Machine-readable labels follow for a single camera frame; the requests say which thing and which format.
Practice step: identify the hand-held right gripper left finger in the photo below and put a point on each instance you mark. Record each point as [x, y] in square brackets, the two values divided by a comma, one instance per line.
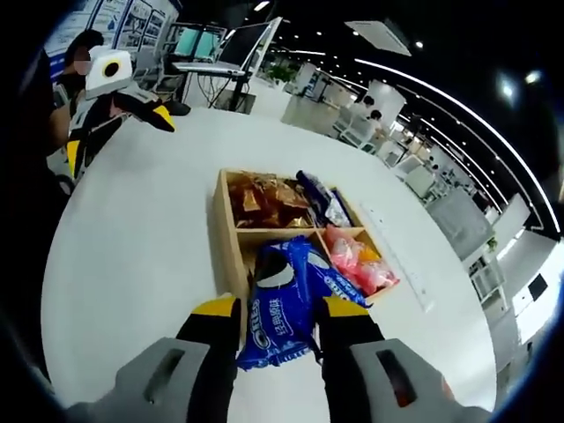
[207, 361]

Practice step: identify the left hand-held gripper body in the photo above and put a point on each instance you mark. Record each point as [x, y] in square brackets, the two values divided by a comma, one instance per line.
[108, 72]

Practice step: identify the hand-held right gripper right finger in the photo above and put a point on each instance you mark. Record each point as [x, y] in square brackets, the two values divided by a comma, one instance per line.
[348, 352]

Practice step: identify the blue cookie packet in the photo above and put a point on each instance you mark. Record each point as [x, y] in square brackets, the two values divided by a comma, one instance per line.
[277, 317]
[341, 284]

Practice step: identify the wooden divided container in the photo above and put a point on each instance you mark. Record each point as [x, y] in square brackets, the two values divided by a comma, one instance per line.
[227, 247]

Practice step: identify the golden mixed nuts packet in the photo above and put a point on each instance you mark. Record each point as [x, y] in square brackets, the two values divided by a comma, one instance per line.
[286, 191]
[247, 200]
[297, 216]
[260, 218]

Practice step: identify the silver blue snack packets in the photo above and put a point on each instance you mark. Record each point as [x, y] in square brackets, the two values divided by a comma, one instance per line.
[341, 211]

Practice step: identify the silver blue candy packet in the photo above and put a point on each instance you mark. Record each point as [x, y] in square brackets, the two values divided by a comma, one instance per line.
[315, 194]

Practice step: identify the person's right hand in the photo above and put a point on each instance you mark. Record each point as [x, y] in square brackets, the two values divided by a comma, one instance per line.
[447, 387]

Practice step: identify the black oval object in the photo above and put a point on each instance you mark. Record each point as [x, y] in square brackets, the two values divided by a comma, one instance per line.
[178, 108]

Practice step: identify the person's head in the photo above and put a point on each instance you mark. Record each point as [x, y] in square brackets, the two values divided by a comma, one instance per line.
[88, 40]

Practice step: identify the person's dark clothing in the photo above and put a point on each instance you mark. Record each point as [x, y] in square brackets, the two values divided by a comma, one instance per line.
[31, 132]

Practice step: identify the teal partition screen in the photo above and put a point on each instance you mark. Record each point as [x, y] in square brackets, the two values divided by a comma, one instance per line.
[196, 43]

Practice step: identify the black tripod stand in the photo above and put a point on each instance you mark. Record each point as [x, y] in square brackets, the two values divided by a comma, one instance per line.
[240, 92]

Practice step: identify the white power strip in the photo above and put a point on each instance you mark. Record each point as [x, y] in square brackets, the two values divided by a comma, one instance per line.
[396, 255]

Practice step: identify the open silver laptop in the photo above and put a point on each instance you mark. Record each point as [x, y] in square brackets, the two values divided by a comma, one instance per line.
[247, 46]

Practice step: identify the green potted plant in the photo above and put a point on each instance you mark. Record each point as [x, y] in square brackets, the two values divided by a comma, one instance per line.
[286, 74]

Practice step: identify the grey mesh office chair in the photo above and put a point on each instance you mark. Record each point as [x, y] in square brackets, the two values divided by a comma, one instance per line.
[462, 224]

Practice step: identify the black monitor on stand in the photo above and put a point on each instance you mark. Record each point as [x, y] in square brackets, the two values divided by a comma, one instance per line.
[538, 286]

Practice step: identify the white office chair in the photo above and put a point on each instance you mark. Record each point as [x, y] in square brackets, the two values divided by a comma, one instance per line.
[359, 132]

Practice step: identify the ceiling air conditioner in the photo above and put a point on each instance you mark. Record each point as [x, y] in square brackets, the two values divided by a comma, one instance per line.
[381, 36]

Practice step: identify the blue white wall poster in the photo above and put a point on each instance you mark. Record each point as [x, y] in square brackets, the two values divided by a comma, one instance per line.
[128, 22]

